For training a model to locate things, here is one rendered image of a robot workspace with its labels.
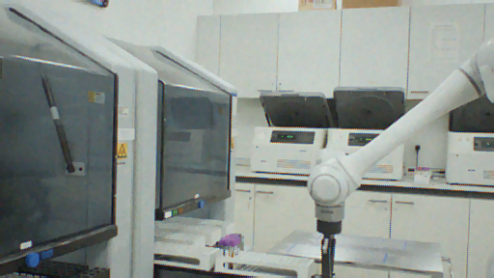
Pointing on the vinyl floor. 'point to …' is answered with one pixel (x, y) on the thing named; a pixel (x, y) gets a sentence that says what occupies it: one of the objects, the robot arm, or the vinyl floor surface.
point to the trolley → (369, 253)
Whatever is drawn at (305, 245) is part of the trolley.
